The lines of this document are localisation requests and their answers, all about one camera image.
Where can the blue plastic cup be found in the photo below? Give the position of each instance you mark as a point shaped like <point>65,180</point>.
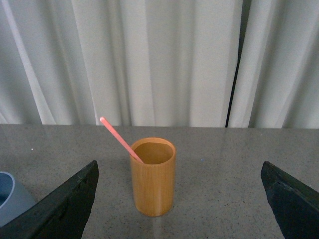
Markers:
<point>14,198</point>

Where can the white curtain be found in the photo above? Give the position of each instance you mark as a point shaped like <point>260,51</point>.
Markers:
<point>205,63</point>

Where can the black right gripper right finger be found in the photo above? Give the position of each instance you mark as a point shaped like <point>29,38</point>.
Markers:
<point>294,204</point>

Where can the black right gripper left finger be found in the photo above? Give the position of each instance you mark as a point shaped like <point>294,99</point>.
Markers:
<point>63,214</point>

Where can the pink chopstick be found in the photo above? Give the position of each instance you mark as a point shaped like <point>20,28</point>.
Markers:
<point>118,137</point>

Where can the bamboo chopstick holder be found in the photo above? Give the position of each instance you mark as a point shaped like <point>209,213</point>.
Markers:
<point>153,179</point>

